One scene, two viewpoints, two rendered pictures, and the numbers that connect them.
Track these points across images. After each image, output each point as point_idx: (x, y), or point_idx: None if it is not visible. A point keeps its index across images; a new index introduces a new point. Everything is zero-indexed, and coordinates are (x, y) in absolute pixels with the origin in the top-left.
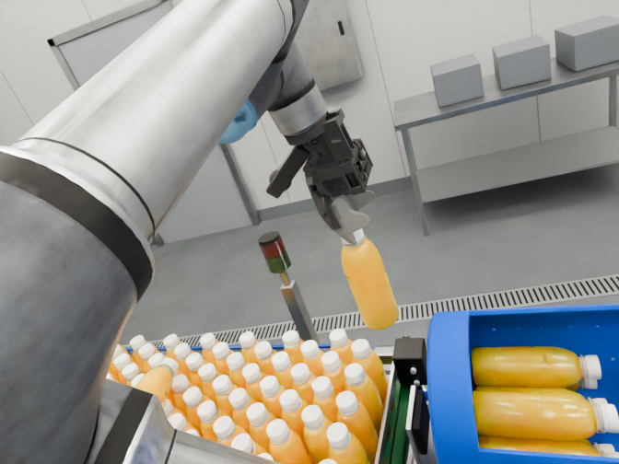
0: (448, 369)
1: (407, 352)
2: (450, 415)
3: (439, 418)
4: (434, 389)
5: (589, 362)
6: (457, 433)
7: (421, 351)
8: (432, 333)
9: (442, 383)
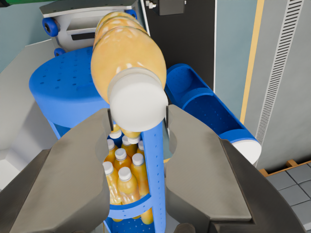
0: (64, 115)
1: (166, 0)
2: (40, 106)
3: (35, 98)
4: (46, 102)
5: (132, 140)
6: (37, 104)
7: (167, 14)
8: (96, 102)
9: (53, 109)
